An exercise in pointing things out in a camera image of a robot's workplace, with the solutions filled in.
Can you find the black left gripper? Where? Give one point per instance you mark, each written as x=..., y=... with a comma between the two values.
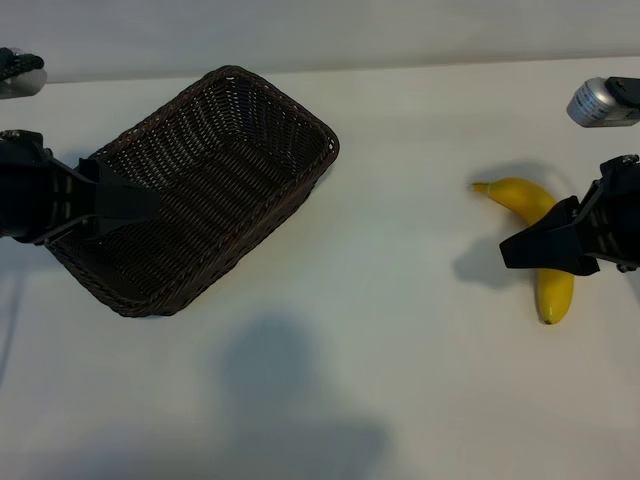
x=30, y=190

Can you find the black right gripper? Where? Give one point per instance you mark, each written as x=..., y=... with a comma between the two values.
x=617, y=215

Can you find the yellow banana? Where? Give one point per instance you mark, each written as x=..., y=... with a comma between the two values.
x=520, y=192

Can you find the dark brown woven basket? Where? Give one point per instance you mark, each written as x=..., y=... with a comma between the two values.
x=225, y=175

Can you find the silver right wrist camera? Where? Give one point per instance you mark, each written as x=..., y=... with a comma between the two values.
x=592, y=105

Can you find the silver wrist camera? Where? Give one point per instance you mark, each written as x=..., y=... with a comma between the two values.
x=592, y=105
x=22, y=85

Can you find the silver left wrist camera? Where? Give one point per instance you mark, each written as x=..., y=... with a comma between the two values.
x=22, y=85

